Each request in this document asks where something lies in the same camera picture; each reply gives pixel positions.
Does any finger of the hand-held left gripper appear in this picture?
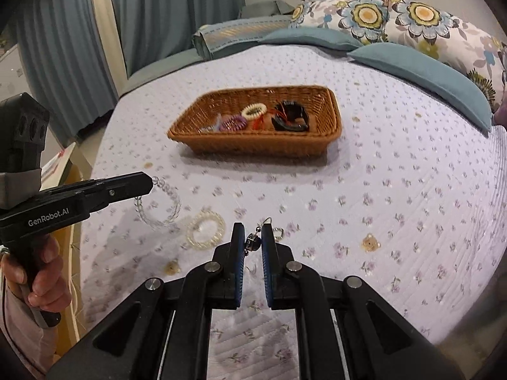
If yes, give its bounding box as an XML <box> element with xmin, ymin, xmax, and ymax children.
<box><xmin>83</xmin><ymin>171</ymin><xmax>155</xmax><ymax>211</ymax></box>

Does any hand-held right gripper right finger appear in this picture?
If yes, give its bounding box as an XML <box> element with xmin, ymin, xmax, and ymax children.
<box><xmin>259</xmin><ymin>225</ymin><xmax>466</xmax><ymax>380</ymax></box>

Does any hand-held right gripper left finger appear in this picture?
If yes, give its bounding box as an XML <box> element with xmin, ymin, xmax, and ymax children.
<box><xmin>51</xmin><ymin>222</ymin><xmax>248</xmax><ymax>380</ymax></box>

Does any clear bead bracelet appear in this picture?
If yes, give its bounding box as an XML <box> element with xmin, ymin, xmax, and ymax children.
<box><xmin>135</xmin><ymin>175</ymin><xmax>182</xmax><ymax>228</ymax></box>

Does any purple spiral hair tie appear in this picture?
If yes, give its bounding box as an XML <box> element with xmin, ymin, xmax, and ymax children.
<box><xmin>220</xmin><ymin>115</ymin><xmax>246</xmax><ymax>133</ymax></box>

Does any brown wicker basket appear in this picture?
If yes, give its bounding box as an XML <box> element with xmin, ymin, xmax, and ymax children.
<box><xmin>167</xmin><ymin>84</ymin><xmax>343</xmax><ymax>158</ymax></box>

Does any red string bracelet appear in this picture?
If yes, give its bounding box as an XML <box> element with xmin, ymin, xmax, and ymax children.
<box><xmin>251</xmin><ymin>115</ymin><xmax>280</xmax><ymax>130</ymax></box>

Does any cream beaded hair tie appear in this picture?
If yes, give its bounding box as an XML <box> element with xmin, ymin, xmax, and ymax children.
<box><xmin>241</xmin><ymin>103</ymin><xmax>267</xmax><ymax>120</ymax></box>

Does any person's left forearm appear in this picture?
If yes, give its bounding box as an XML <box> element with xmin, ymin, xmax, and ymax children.
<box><xmin>0</xmin><ymin>285</ymin><xmax>60</xmax><ymax>380</ymax></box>

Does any person's left hand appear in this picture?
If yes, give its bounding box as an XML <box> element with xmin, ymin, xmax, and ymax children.
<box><xmin>0</xmin><ymin>233</ymin><xmax>73</xmax><ymax>317</ymax></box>

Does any floral quilted bedspread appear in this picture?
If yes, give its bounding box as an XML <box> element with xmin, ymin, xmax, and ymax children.
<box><xmin>77</xmin><ymin>43</ymin><xmax>507</xmax><ymax>380</ymax></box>

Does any blue curtain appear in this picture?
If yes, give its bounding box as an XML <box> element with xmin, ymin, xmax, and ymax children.
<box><xmin>107</xmin><ymin>0</ymin><xmax>244</xmax><ymax>82</ymax></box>
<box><xmin>12</xmin><ymin>0</ymin><xmax>119</xmax><ymax>139</ymax></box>

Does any cream curtain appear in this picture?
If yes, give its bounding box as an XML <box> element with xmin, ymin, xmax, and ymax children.
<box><xmin>85</xmin><ymin>0</ymin><xmax>129</xmax><ymax>82</ymax></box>

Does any folded blue blanket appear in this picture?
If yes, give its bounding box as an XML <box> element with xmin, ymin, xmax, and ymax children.
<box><xmin>192</xmin><ymin>18</ymin><xmax>294</xmax><ymax>60</ymax></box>

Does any grey-green cushion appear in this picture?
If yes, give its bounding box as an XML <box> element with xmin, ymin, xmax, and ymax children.
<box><xmin>238</xmin><ymin>0</ymin><xmax>302</xmax><ymax>19</ymax></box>

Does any teal flat pillow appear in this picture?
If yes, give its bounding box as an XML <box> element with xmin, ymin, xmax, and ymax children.
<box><xmin>259</xmin><ymin>28</ymin><xmax>363</xmax><ymax>52</ymax></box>
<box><xmin>349</xmin><ymin>43</ymin><xmax>494</xmax><ymax>133</ymax></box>

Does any floral pillow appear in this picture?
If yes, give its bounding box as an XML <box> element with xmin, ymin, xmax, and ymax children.
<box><xmin>291</xmin><ymin>0</ymin><xmax>391</xmax><ymax>45</ymax></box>
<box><xmin>384</xmin><ymin>0</ymin><xmax>507</xmax><ymax>112</ymax></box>

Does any cream spiral hair tie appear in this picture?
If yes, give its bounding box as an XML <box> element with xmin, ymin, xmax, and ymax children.
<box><xmin>186</xmin><ymin>211</ymin><xmax>226</xmax><ymax>251</ymax></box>

